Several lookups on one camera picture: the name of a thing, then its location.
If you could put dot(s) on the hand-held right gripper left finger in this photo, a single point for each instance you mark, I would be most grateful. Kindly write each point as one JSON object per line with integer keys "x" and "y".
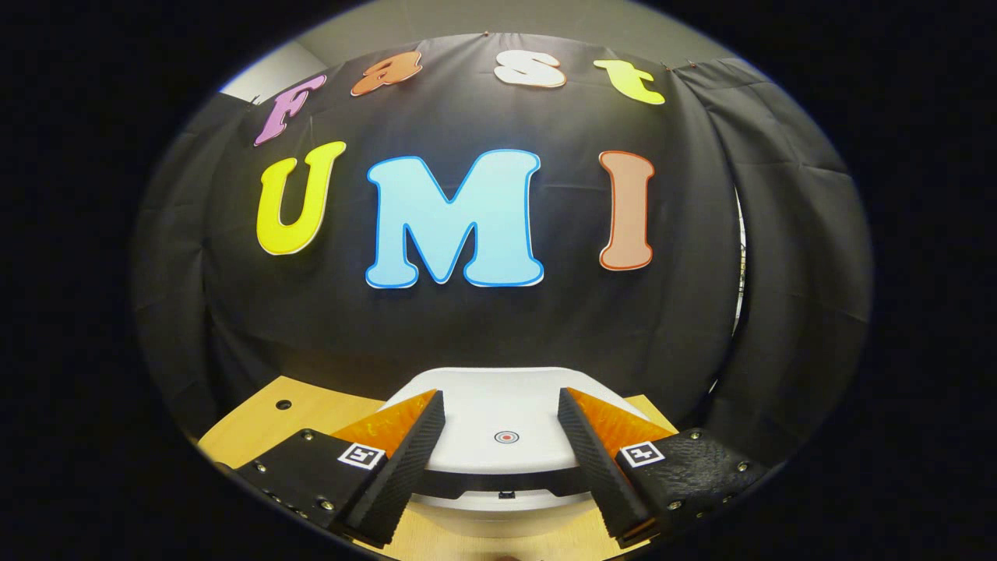
{"x": 405, "y": 460}

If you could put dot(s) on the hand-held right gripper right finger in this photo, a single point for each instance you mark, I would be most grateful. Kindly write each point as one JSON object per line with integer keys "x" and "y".
{"x": 596, "y": 467}

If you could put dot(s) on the white desktop garbage bin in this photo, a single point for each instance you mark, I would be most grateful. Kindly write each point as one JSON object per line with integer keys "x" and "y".
{"x": 498, "y": 405}

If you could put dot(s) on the wooden desktop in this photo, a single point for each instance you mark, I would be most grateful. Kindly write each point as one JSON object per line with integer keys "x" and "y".
{"x": 257, "y": 428}

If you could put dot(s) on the black backdrop cloth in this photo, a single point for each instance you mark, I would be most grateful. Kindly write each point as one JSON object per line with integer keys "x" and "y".
{"x": 311, "y": 327}

